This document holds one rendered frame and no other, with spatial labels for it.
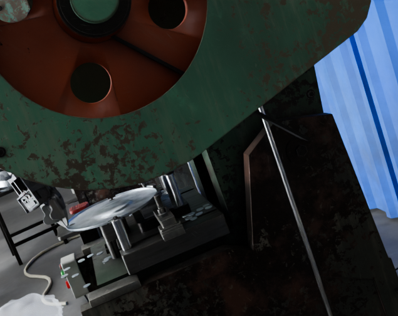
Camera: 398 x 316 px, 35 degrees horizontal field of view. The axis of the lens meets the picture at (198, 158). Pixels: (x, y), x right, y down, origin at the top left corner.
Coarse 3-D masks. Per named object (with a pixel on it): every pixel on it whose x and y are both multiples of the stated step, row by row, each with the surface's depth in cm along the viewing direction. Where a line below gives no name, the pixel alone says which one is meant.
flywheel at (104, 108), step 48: (48, 0) 140; (96, 0) 129; (144, 0) 145; (192, 0) 147; (0, 48) 139; (48, 48) 142; (96, 48) 144; (144, 48) 146; (192, 48) 149; (48, 96) 143; (144, 96) 148
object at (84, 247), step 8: (96, 240) 216; (104, 240) 212; (88, 248) 211; (80, 256) 212; (80, 264) 212; (88, 264) 212; (88, 272) 213; (88, 280) 213; (96, 280) 214; (88, 288) 214; (96, 288) 214
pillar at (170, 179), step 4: (168, 176) 183; (172, 176) 183; (168, 180) 183; (172, 180) 183; (172, 184) 183; (176, 184) 184; (172, 188) 184; (176, 188) 184; (172, 192) 184; (176, 192) 184; (176, 196) 184; (180, 196) 185; (176, 200) 184; (180, 200) 184; (180, 204) 185
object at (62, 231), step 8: (72, 224) 189; (112, 224) 185; (64, 232) 184; (72, 232) 181; (80, 232) 182; (104, 232) 185; (112, 232) 186; (128, 232) 187; (112, 240) 186; (112, 248) 186; (112, 256) 187
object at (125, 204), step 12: (132, 192) 201; (144, 192) 196; (96, 204) 202; (108, 204) 194; (120, 204) 189; (132, 204) 186; (144, 204) 180; (84, 216) 193; (96, 216) 186; (108, 216) 183; (120, 216) 176; (72, 228) 184; (84, 228) 177
